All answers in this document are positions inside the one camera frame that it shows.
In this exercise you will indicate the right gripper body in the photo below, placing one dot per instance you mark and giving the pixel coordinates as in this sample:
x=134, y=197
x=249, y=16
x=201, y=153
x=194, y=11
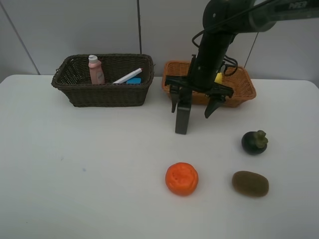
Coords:
x=200, y=77

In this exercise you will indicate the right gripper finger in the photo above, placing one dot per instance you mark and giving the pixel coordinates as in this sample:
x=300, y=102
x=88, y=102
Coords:
x=174, y=95
x=214, y=104

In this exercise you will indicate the yellow lemon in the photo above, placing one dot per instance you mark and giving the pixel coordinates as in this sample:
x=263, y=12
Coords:
x=219, y=78

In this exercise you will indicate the black square bottle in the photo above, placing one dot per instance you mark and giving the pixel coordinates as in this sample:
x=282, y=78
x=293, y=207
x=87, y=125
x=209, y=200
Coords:
x=183, y=111

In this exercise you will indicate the white pink-tipped marker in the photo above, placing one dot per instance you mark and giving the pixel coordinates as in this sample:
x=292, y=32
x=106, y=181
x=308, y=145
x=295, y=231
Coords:
x=128, y=76

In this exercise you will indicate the black whiteboard eraser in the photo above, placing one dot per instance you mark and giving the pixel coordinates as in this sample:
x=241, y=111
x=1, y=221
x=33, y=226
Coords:
x=135, y=80

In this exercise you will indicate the dark mangosteen fruit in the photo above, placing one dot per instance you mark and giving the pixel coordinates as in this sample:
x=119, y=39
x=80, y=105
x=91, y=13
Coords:
x=254, y=142

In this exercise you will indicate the pink lotion bottle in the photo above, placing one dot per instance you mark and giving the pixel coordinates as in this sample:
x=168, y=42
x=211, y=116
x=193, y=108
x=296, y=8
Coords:
x=96, y=72

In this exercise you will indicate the orange tangerine fruit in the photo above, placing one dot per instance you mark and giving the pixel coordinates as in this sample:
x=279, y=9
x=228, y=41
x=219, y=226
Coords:
x=181, y=179

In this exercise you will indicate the brown kiwi fruit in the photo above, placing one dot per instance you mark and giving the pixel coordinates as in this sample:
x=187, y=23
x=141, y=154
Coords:
x=250, y=184

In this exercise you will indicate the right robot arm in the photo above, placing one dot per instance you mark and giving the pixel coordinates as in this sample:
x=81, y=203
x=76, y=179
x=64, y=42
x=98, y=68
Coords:
x=222, y=21

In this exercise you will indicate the orange wicker basket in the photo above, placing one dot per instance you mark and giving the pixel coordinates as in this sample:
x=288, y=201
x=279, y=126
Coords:
x=240, y=82

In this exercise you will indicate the dark brown wicker basket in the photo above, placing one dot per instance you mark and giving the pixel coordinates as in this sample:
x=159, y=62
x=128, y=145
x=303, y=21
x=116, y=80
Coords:
x=73, y=79

